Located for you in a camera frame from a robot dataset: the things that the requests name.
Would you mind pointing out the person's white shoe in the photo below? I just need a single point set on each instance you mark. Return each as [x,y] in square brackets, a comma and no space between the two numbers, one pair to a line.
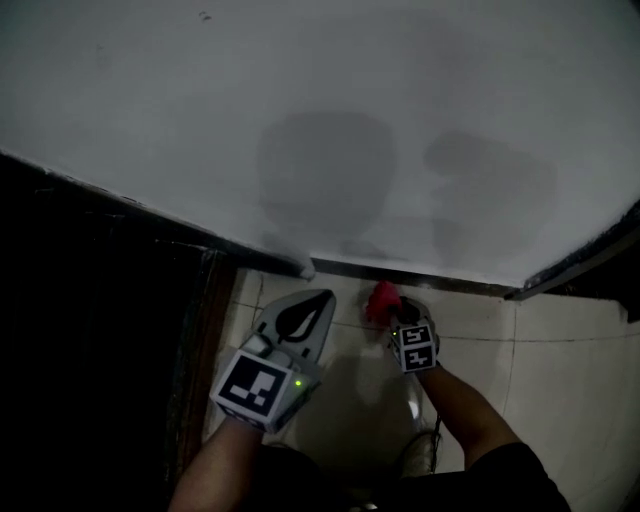
[417,452]

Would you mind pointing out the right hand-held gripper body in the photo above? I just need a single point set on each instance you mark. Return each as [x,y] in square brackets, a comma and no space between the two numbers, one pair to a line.
[415,350]

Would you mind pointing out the person's left forearm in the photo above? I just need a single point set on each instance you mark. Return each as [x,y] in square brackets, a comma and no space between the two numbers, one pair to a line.
[215,470]

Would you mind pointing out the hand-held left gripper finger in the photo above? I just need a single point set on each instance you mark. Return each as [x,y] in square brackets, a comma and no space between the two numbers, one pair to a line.
[320,330]
[272,312]

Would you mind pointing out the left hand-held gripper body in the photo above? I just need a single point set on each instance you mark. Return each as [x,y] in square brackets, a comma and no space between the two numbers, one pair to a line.
[260,390]

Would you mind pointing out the red cleaning cloth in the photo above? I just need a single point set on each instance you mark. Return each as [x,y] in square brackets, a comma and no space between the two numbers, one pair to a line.
[382,300]

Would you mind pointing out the person's right forearm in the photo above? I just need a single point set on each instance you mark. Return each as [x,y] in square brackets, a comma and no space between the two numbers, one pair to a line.
[465,415]

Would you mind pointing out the person's black top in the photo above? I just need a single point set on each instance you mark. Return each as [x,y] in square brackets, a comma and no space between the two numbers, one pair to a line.
[450,485]

